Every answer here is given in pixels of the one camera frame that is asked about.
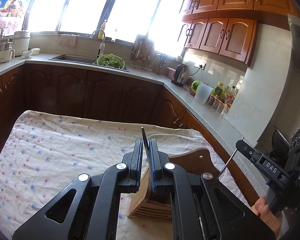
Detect right hand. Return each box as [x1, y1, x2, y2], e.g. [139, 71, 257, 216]
[250, 196, 282, 239]

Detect dark lower cabinets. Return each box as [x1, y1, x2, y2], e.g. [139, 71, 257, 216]
[0, 63, 261, 205]

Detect kitchen sink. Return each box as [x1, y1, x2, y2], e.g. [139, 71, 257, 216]
[50, 54, 128, 72]

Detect translucent plastic pitcher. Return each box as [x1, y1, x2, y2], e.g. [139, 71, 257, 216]
[194, 82, 213, 105]

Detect wooden upper cabinets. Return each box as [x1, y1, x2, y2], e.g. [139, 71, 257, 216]
[178, 0, 300, 66]

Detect white blender jug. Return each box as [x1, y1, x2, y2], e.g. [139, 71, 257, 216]
[0, 40, 15, 63]

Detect metal chopstick silver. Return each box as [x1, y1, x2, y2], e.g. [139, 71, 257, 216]
[215, 140, 244, 180]

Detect metal chopstick dark handle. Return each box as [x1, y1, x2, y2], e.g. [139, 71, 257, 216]
[141, 126, 152, 169]

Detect black electric kettle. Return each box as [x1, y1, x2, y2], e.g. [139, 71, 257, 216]
[171, 63, 188, 87]

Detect green colander with vegetables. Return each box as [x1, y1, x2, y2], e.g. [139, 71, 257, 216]
[96, 54, 125, 69]

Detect white rice cooker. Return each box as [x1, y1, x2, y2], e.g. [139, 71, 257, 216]
[12, 30, 31, 56]

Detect spice jar rack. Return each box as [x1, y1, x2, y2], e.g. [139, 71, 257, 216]
[207, 95, 230, 115]

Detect yellow oil bottle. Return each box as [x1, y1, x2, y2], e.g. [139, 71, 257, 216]
[212, 82, 223, 96]

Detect wooden utensil holder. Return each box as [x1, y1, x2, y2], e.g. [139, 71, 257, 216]
[127, 148, 219, 221]

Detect kitchen faucet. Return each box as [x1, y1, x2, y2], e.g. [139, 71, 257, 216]
[89, 28, 106, 58]

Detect floral white tablecloth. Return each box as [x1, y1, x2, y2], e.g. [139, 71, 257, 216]
[0, 109, 251, 240]

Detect dish drying rack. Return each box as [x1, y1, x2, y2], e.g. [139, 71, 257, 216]
[130, 34, 155, 69]

